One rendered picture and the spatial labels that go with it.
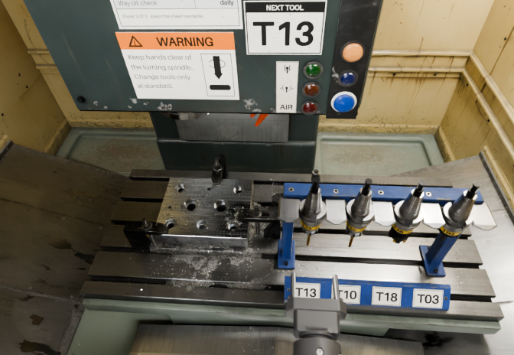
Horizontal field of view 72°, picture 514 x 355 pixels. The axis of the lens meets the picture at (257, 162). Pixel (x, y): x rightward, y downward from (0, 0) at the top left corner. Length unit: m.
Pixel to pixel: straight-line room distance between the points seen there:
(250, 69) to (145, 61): 0.15
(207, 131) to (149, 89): 0.92
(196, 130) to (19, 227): 0.78
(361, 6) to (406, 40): 1.26
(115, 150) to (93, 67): 1.52
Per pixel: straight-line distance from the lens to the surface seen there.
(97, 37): 0.54
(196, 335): 1.24
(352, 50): 0.49
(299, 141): 1.51
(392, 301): 1.11
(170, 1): 0.48
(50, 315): 1.53
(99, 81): 0.58
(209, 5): 0.47
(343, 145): 1.95
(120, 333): 1.45
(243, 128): 1.43
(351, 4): 0.47
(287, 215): 0.85
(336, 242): 1.19
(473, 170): 1.65
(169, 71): 0.53
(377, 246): 1.21
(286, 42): 0.48
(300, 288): 1.06
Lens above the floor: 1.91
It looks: 47 degrees down
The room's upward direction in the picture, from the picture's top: 3 degrees counter-clockwise
